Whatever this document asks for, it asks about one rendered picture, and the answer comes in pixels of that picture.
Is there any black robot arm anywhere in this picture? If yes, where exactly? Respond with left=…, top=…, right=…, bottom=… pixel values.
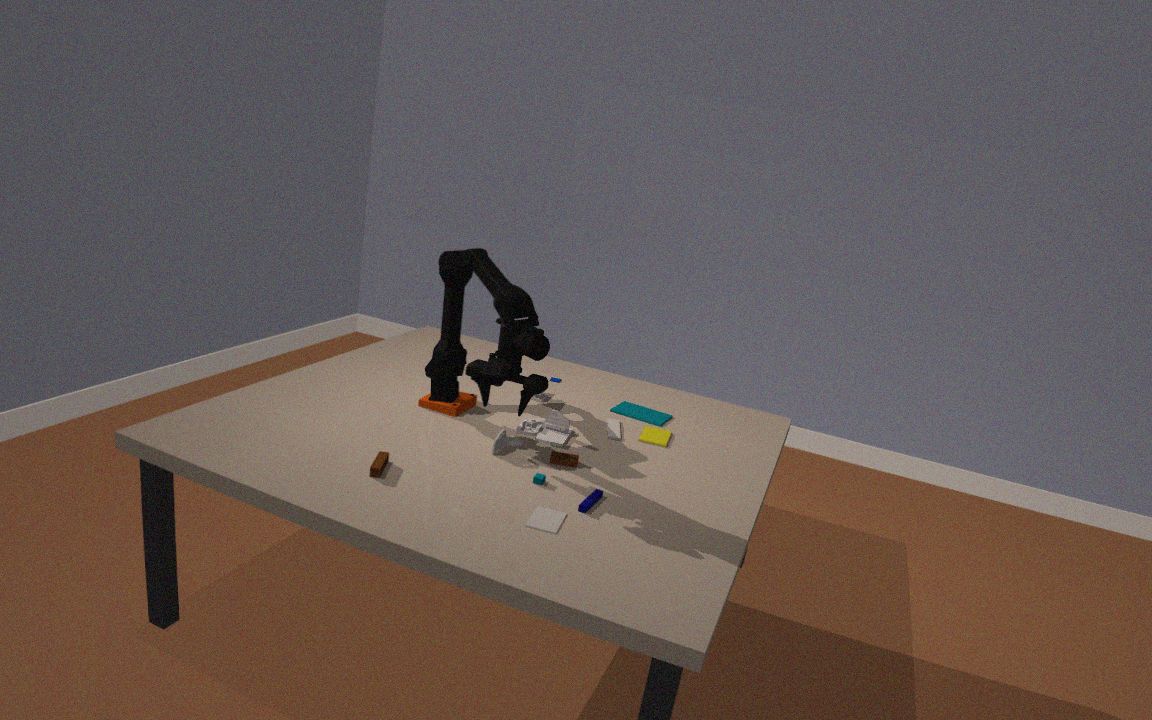
left=425, top=248, right=550, bottom=403

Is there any yellow flat plate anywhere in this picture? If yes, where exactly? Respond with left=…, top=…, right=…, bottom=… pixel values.
left=639, top=426, right=672, bottom=448

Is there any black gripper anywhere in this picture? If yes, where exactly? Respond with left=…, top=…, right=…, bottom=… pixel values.
left=465, top=346, right=548, bottom=416

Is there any white flat square plate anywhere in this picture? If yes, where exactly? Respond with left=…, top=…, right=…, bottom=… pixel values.
left=524, top=506, right=567, bottom=533

